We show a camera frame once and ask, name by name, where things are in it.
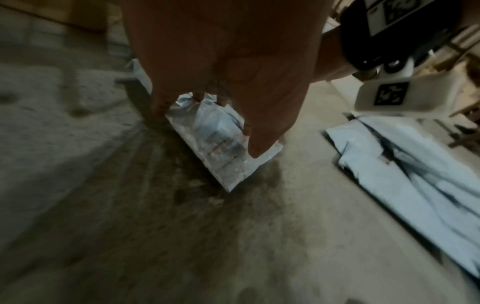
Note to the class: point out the person's left hand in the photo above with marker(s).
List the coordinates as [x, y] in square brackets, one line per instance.
[232, 53]

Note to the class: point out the person's right hand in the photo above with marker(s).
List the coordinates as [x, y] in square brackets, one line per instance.
[332, 59]

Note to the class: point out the white packet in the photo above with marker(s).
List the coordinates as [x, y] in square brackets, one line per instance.
[221, 142]

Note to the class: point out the pile of white mailer packets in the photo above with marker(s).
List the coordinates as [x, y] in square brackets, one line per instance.
[405, 166]

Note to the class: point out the right wrist marker band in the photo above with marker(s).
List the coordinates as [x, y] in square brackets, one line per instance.
[356, 35]

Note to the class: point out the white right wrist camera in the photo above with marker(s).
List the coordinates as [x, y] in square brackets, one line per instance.
[420, 95]

